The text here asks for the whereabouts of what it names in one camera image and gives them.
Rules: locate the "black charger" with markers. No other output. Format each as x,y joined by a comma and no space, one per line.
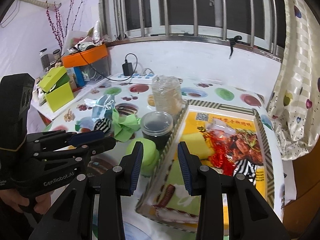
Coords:
127,68

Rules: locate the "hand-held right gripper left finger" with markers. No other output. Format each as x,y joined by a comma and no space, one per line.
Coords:
136,167

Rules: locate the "green crumpled paper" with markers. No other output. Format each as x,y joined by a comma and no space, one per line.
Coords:
125,127

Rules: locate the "dark spice jar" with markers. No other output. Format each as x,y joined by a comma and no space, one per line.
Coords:
45,60

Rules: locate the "wooden cabinet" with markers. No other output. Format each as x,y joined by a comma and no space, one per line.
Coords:
300,180

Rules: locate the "blue white carton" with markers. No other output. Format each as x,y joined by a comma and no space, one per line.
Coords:
76,76

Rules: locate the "black hook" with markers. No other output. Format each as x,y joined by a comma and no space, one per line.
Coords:
233,40

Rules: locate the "green rabbit print towel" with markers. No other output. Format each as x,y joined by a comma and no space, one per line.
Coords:
175,197

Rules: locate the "lime green box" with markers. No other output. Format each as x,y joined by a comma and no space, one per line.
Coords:
60,97

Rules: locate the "yellow printed tray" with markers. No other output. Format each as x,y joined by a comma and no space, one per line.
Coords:
192,122

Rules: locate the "fruit print tablecloth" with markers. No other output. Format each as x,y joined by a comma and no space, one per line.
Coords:
220,92

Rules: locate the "metal window grille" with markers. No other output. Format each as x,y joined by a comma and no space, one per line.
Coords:
180,30

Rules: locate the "green round container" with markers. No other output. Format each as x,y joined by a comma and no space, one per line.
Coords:
150,152

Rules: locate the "person's left hand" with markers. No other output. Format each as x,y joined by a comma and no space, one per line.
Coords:
41,203

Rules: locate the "tall clear grain jar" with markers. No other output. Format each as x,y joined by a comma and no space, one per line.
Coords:
166,97

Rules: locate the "yellow sponge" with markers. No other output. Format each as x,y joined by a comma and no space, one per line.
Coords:
197,142

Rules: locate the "light spice jar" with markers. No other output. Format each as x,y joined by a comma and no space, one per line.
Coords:
56,56

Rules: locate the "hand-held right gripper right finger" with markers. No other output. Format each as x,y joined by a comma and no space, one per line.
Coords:
185,167

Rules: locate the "orange lid storage container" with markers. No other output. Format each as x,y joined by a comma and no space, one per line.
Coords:
85,56

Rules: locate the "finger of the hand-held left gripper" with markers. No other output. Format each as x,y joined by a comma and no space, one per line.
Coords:
87,135
100,145

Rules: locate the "short jar dark contents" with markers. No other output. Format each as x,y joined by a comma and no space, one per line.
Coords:
156,127

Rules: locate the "pink flower branches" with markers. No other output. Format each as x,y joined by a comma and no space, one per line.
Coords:
53,27

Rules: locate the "white power strip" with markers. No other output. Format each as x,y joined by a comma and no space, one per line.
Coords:
140,78

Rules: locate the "red tassel ornament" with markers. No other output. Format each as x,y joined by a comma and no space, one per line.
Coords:
220,157

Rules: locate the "white wall pipe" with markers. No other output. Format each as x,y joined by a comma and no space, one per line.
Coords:
32,1

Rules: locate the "heart print curtain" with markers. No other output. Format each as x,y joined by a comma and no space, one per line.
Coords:
295,80

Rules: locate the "blue face mask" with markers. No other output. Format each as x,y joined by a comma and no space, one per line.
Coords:
100,107

